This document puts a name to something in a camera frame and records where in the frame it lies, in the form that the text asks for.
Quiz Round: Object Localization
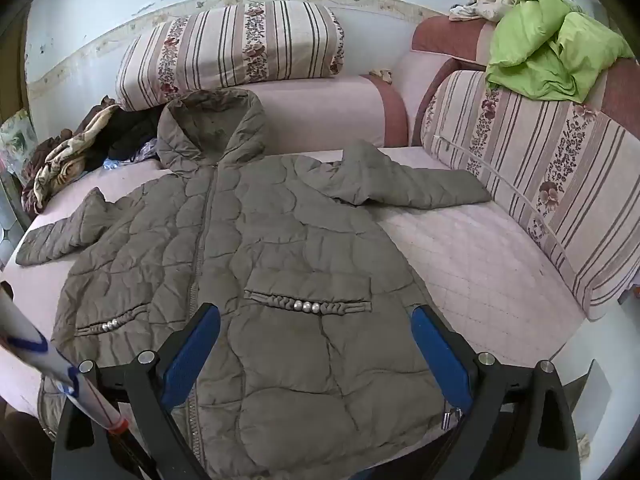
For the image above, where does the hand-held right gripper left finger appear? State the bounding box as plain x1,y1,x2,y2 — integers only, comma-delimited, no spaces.
52,303,222,480

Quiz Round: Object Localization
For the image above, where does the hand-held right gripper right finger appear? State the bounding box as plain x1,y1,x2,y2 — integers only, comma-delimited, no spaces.
411,304,583,480

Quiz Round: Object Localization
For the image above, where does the grey-green quilted hooded jacket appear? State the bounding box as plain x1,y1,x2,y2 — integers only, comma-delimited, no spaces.
15,89,493,480

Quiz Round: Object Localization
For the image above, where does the dark clothes pile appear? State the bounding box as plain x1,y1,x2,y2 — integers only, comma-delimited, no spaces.
107,107,161,163

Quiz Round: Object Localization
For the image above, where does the pink quilted sofa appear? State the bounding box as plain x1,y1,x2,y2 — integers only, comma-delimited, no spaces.
0,12,640,480

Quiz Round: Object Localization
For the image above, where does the white tube with blue print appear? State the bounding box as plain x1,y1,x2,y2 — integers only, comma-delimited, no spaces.
0,282,161,480

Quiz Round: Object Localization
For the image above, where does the clear plastic bag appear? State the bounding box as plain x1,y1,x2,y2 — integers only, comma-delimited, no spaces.
102,142,161,168

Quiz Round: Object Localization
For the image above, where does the wide striped floral cushion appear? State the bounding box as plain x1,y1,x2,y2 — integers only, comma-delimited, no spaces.
420,69,640,322

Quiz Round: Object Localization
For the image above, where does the brown cream patterned blanket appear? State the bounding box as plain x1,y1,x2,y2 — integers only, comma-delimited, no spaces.
21,105,121,216

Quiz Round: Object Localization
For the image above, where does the floral printed pillow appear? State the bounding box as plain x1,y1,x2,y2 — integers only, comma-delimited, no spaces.
0,107,38,181

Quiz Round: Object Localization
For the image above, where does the long striped floral cushion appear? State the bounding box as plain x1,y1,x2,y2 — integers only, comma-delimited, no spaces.
115,0,347,112

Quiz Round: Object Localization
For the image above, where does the light green padded cloth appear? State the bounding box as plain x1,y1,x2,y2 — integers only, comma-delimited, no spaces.
485,0,635,103

